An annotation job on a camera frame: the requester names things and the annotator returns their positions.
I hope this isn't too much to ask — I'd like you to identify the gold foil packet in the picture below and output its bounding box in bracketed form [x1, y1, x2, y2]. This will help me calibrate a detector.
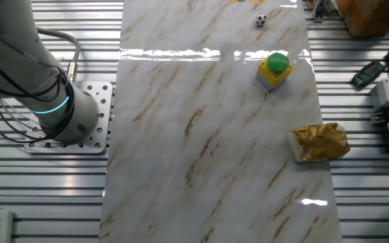
[287, 121, 351, 163]

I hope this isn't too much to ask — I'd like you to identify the small soccer ball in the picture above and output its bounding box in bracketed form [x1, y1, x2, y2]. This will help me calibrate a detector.
[255, 12, 268, 27]

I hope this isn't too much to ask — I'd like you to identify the small silver metal device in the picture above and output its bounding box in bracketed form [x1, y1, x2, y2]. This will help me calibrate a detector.
[369, 109, 389, 128]

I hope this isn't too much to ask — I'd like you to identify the green bit set case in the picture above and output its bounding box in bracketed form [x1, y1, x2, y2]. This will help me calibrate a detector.
[351, 60, 387, 88]

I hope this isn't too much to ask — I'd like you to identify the brown cardboard box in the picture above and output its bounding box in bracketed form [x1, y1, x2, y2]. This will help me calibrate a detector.
[336, 0, 389, 38]

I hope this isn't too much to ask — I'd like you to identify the yellow box green push button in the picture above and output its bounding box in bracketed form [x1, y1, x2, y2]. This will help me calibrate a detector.
[255, 52, 294, 90]

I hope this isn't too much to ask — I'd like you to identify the grey metal clamp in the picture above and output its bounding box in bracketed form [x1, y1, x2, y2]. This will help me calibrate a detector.
[311, 0, 326, 23]

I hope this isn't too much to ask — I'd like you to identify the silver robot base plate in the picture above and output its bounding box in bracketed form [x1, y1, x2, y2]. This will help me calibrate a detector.
[24, 80, 114, 155]

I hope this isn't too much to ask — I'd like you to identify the white marble pattern sheet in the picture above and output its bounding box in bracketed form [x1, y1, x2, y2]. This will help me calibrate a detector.
[98, 0, 344, 243]

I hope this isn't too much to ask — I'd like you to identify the black coiled cable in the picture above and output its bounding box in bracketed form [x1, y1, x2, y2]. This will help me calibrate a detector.
[0, 43, 76, 144]

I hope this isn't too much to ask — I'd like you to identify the grey cable with metal connector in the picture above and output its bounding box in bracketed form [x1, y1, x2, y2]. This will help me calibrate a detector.
[37, 28, 82, 84]

